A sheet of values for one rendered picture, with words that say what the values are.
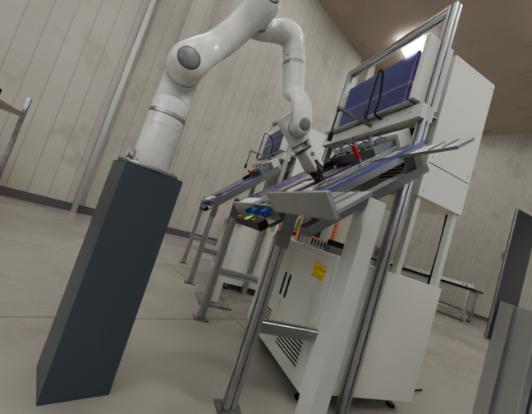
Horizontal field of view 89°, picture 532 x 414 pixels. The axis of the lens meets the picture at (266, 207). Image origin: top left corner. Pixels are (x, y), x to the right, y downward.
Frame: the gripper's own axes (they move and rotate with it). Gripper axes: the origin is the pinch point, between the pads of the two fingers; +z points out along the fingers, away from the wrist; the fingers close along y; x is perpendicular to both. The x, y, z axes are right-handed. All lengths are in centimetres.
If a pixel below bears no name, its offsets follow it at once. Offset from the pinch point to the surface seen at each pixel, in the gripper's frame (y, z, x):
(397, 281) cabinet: -10, 57, -5
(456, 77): -10, -5, -87
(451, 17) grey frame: -13, -30, -92
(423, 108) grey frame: -14, -3, -54
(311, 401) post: -40, 38, 57
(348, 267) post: -38.8, 14.7, 27.0
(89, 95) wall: 365, -204, 60
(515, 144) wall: 447, 427, -962
